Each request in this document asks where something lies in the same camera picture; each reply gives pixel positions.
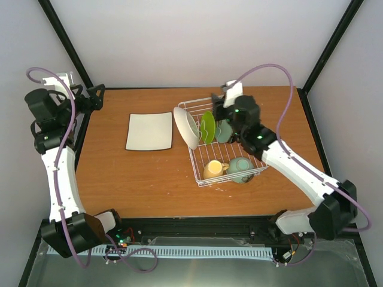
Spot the floral patterned bowl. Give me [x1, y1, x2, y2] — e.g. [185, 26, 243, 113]
[173, 107, 200, 150]

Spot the yellow mug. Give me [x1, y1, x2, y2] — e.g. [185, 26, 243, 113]
[203, 160, 229, 180]

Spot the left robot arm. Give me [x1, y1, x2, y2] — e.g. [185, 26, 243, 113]
[25, 84, 124, 258]

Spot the white square plate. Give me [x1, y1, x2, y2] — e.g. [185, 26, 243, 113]
[125, 112, 173, 151]

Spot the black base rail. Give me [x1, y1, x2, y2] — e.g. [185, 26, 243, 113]
[38, 217, 360, 249]

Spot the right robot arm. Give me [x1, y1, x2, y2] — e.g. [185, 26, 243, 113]
[211, 94, 357, 240]

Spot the light blue cable duct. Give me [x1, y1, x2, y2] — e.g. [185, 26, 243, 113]
[47, 242, 274, 260]

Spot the black frame post left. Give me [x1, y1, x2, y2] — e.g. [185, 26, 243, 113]
[38, 0, 93, 88]

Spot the metal sheet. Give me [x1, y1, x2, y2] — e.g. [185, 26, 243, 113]
[27, 237, 376, 286]

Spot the lime green plate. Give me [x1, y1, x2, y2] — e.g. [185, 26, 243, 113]
[200, 111, 216, 144]

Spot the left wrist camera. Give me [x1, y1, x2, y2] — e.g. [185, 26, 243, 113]
[42, 72, 74, 95]

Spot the white wire dish rack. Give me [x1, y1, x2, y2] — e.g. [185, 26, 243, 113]
[178, 97, 268, 187]

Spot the green celadon bowl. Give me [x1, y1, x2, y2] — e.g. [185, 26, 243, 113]
[226, 157, 254, 184]

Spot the teal flower plate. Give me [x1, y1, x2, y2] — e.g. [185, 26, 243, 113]
[215, 120, 233, 144]

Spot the black frame post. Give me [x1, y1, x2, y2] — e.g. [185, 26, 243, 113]
[302, 0, 365, 94]
[38, 0, 93, 88]

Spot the black rimmed plate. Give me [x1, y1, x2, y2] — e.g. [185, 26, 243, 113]
[227, 132, 241, 144]

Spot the black frame post right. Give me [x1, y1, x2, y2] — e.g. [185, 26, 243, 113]
[302, 0, 365, 94]

